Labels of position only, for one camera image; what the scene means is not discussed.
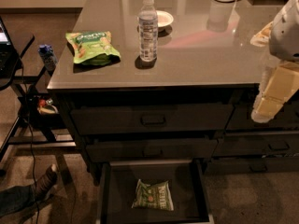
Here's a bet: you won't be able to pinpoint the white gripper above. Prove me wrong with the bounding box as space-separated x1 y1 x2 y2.
251 63 299 123

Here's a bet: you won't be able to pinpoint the green jalapeno kettle chip bag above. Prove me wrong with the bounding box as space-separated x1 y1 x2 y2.
132 179 174 211

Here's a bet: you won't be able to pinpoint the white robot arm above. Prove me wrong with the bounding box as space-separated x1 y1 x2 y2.
250 0 299 123

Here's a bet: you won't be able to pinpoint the dark top right drawer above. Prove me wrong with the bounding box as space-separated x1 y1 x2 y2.
226 90 299 131

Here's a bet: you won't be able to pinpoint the dark middle right drawer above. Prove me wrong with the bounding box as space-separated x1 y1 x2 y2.
213 132 299 157

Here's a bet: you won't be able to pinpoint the dark middle left drawer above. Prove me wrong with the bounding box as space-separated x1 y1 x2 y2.
86 138 218 162

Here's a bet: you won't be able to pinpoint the open bottom drawer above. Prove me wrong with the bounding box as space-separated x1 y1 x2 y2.
96 159 214 224

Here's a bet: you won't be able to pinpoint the bright green snack bag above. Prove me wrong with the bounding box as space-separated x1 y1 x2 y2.
65 31 121 66

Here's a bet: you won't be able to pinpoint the dark top left drawer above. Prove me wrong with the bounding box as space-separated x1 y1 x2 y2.
70 104 233 135

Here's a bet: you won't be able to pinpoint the small white bowl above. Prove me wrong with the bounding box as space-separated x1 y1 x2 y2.
157 10 174 28

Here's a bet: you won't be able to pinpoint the clear plastic water bottle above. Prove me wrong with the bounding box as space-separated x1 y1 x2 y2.
138 0 158 63

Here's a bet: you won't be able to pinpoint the colourful items on stand shelf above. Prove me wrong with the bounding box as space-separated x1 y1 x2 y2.
37 99 59 115

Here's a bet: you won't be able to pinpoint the blue capped bottle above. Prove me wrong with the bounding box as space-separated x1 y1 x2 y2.
38 44 58 72

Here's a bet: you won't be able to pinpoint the black side stand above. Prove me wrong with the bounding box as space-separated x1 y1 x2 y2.
0 33 73 160

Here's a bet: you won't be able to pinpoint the black laptop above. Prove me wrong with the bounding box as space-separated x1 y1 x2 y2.
0 17 17 76

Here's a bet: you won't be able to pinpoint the person's leg and shoe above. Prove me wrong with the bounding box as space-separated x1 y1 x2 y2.
0 164 58 217

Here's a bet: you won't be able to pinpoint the black cable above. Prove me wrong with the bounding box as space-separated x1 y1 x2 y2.
19 59 41 224

